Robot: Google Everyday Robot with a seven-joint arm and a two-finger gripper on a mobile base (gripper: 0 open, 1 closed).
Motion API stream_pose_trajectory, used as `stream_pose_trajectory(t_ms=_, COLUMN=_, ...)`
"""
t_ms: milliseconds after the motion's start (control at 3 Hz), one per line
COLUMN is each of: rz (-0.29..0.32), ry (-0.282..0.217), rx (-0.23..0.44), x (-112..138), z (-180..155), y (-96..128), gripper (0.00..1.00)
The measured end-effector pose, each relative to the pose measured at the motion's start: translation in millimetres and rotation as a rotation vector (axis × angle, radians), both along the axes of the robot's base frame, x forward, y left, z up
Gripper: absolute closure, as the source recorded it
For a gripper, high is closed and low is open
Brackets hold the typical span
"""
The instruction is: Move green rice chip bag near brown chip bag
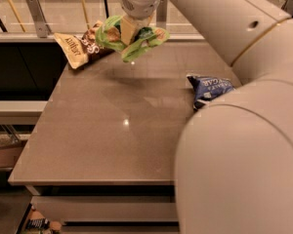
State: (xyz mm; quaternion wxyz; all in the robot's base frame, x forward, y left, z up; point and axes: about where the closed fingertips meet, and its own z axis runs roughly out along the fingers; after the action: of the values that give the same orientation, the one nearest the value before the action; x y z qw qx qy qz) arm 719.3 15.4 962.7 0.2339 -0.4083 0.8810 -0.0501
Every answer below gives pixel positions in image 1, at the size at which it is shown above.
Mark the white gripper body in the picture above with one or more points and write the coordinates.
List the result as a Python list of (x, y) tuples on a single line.
[(139, 6)]

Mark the grey table drawer cabinet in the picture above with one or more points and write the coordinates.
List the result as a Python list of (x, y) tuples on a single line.
[(110, 209)]

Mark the brown chip bag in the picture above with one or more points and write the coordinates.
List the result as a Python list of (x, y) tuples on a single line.
[(80, 50)]

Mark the small items box lower left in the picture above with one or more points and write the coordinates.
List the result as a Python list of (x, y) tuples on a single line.
[(36, 223)]

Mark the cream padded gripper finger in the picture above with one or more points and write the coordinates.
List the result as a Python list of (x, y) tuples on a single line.
[(129, 29)]

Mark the green rice chip bag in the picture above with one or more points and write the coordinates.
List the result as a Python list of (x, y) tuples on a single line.
[(109, 36)]

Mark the left metal railing bracket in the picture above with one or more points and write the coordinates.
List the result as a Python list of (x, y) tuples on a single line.
[(41, 26)]

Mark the middle metal railing bracket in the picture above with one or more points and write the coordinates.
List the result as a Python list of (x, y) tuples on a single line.
[(161, 14)]

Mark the blue chip bag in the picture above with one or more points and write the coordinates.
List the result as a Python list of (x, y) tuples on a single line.
[(207, 88)]

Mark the yellow pole far left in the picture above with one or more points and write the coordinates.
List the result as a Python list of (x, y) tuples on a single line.
[(16, 14)]

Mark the yellow pole middle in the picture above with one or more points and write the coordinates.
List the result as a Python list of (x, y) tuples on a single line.
[(83, 3)]

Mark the glass railing panel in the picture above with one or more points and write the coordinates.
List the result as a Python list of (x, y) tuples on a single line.
[(62, 15)]

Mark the yellow pole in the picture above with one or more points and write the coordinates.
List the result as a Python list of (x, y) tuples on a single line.
[(16, 14), (83, 3)]

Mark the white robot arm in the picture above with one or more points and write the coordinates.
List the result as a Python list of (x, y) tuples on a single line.
[(234, 160)]

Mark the black pole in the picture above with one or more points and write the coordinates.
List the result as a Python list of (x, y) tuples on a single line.
[(106, 8)]

